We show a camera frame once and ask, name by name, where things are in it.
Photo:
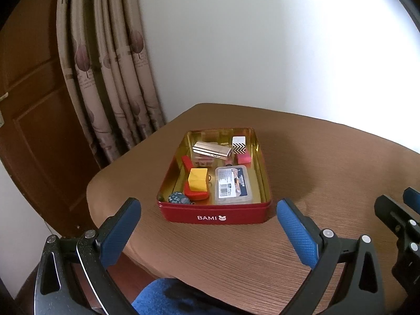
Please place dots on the red square case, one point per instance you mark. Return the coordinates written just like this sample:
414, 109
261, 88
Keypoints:
197, 196

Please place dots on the clear box pink contents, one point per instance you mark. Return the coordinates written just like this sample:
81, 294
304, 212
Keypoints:
203, 162

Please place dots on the brown wooden door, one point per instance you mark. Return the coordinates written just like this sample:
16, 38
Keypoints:
39, 121

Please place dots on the pink lipstick tube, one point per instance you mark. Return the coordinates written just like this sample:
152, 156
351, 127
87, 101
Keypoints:
228, 162

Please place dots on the blue chair seat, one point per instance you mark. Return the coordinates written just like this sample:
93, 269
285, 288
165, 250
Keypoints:
154, 298

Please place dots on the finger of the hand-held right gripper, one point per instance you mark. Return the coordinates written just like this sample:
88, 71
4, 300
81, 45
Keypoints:
392, 215
412, 197

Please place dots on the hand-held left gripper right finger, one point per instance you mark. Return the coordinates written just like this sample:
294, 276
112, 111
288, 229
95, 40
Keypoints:
297, 233

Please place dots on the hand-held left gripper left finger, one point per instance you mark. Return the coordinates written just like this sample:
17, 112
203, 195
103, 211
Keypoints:
118, 233

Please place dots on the pink rectangular box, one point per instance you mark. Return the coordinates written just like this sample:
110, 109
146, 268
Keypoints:
244, 159

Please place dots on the blue patterned small tin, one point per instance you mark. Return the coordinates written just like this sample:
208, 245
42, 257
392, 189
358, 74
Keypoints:
178, 198

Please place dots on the silver rectangular box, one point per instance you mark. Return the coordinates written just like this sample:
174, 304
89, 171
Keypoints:
211, 150

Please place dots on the beige leaf print curtain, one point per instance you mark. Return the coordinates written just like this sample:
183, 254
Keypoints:
108, 72

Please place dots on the red rectangular box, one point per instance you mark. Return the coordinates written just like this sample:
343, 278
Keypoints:
187, 164

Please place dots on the white box black chevrons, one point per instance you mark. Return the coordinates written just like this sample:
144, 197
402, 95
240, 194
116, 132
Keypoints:
239, 144

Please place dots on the yellow small box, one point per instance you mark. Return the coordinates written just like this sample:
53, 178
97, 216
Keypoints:
198, 178

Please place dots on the clear plastic box blue label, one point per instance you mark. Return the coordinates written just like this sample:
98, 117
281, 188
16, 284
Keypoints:
234, 183

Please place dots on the red tin box gold inside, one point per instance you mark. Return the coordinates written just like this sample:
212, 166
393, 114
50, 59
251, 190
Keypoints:
183, 215

